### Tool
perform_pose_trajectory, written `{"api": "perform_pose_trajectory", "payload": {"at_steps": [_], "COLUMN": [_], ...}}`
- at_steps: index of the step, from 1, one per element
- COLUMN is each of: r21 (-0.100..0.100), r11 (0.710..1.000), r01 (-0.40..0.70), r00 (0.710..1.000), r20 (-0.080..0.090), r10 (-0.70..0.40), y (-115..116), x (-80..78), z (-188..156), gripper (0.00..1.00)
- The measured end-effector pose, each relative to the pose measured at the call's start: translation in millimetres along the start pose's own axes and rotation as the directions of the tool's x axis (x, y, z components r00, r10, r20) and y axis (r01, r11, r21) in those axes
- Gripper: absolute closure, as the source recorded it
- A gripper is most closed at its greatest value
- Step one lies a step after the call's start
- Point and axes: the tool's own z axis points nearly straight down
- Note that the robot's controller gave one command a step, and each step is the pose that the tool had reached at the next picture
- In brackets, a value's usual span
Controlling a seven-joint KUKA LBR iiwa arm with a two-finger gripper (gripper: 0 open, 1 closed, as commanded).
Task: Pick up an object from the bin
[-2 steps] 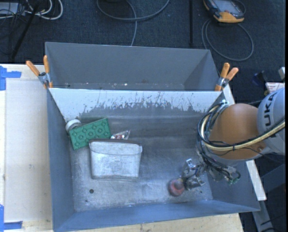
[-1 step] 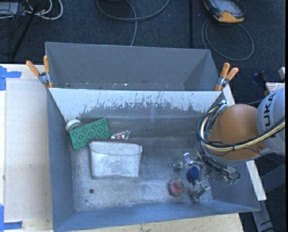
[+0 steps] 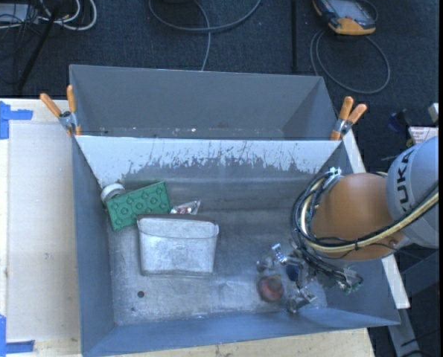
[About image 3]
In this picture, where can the white tape roll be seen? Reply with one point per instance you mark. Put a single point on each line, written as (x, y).
(112, 192)

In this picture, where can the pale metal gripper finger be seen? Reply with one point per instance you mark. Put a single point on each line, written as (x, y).
(298, 302)
(271, 258)

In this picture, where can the clear packet with red print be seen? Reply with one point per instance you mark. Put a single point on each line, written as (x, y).
(185, 208)

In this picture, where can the red-brown round cup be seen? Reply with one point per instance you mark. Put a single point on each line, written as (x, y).
(270, 288)

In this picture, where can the clear plastic container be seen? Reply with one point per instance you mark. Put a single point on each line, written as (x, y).
(177, 245)

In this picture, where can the grey metal bin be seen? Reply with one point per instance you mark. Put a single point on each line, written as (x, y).
(206, 303)

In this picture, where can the dark green flat block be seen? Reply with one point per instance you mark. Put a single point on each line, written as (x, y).
(139, 205)

